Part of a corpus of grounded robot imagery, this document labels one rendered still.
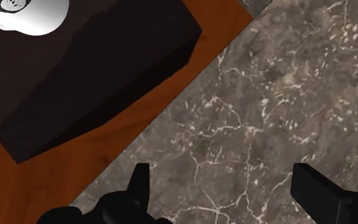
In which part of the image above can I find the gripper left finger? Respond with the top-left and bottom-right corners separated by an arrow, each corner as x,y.
37,162 -> 174,224

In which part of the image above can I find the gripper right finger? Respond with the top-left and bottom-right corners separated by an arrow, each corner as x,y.
290,162 -> 358,224

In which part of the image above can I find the dark robot stand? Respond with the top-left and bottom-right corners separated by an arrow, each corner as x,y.
0,0 -> 203,165

